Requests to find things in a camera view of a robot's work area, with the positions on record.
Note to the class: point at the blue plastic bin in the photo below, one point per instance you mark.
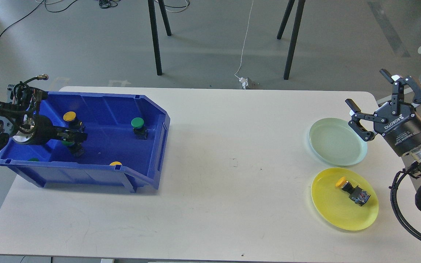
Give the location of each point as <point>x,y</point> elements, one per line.
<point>110,138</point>

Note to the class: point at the yellow button of bin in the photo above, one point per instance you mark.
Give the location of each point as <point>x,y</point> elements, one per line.
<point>73,122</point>
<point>116,163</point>

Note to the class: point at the black stand leg right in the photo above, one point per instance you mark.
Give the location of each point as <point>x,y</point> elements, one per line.
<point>294,34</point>

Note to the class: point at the yellow push button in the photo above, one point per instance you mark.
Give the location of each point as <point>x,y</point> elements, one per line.
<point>356,194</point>

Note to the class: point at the black stand leg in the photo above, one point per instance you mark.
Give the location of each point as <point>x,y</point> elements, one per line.
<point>154,31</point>
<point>294,34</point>

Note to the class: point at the light green plate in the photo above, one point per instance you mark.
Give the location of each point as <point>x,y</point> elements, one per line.
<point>334,142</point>

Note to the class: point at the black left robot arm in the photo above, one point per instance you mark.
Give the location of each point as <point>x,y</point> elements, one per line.
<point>20,119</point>

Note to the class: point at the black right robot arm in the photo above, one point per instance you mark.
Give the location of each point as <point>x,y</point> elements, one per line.
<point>362,124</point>

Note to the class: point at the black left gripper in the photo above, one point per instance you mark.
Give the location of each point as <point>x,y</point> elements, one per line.
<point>40,129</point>

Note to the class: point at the black stand leg left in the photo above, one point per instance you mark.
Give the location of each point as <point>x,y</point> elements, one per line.
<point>154,31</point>

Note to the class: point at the yellow plate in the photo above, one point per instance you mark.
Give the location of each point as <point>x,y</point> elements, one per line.
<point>334,204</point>

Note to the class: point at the white power adapter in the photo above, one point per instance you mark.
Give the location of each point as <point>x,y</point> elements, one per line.
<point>247,83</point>

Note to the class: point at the green button right in bin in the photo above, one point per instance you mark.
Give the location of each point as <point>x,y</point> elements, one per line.
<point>139,129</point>

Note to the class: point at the yellow button front of bin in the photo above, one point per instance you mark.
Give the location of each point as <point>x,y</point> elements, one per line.
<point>116,163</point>

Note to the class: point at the yellow button back of bin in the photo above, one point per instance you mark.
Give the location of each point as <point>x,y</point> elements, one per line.
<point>73,122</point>

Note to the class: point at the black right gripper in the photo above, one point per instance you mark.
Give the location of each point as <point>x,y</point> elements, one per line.
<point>404,128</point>

